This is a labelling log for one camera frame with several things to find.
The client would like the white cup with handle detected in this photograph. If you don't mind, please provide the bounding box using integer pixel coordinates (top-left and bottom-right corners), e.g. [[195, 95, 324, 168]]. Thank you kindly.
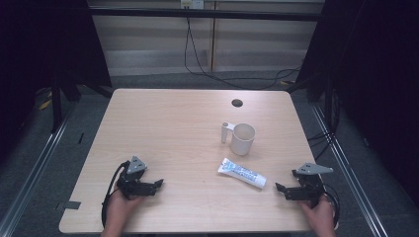
[[220, 121, 257, 157]]

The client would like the person's left hand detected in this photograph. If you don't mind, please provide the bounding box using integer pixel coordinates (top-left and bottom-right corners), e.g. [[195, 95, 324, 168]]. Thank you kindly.
[[104, 188, 145, 233]]

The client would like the black horizontal frame bar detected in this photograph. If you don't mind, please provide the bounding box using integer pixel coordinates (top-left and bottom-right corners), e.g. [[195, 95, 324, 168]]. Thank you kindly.
[[88, 7, 325, 23]]

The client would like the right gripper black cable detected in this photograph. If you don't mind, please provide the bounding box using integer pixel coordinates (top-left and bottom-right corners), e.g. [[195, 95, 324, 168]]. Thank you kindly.
[[322, 183, 341, 231]]

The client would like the person's right hand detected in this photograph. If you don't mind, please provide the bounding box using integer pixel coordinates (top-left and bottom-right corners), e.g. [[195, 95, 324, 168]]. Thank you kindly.
[[299, 195, 337, 233]]

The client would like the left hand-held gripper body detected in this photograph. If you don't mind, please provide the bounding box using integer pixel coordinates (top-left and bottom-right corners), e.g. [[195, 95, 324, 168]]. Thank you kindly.
[[116, 155, 148, 199]]

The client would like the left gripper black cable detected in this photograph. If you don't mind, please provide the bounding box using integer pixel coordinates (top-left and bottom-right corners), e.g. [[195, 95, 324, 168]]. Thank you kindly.
[[101, 160, 131, 229]]

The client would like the grey floor tape strip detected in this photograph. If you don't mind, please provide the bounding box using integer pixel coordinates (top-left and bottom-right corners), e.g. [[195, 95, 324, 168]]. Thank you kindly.
[[54, 200, 82, 211]]

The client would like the white blue toothpaste tube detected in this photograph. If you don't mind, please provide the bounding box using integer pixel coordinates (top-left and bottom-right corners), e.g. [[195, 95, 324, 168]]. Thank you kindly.
[[216, 157, 268, 191]]

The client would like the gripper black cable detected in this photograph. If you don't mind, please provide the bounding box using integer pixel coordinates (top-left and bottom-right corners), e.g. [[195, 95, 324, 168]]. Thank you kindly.
[[322, 183, 341, 231], [101, 160, 131, 229]]

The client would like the black hanging wall cable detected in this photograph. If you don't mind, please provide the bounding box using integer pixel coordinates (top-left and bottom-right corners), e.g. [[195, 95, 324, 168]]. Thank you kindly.
[[183, 16, 302, 91]]

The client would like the white wall power socket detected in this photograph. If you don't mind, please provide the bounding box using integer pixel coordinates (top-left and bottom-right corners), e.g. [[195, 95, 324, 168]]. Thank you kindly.
[[180, 0, 206, 10]]

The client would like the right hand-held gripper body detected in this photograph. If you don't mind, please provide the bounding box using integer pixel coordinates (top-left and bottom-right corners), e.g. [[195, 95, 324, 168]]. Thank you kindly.
[[291, 162, 334, 208]]

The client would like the metal floor rail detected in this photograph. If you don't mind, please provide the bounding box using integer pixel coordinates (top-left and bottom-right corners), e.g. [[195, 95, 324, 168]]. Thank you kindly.
[[0, 108, 75, 237], [309, 102, 391, 237]]

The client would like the black curtain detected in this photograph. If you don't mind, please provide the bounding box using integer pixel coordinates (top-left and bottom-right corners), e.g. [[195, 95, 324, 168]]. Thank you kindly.
[[0, 0, 113, 166], [294, 0, 419, 208]]

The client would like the yellow floor object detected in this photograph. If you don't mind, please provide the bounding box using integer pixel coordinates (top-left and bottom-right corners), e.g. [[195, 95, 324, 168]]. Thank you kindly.
[[38, 92, 53, 112]]

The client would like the black floor cable bundle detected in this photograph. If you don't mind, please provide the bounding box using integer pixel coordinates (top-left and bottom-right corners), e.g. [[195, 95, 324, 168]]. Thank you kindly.
[[306, 88, 342, 162]]

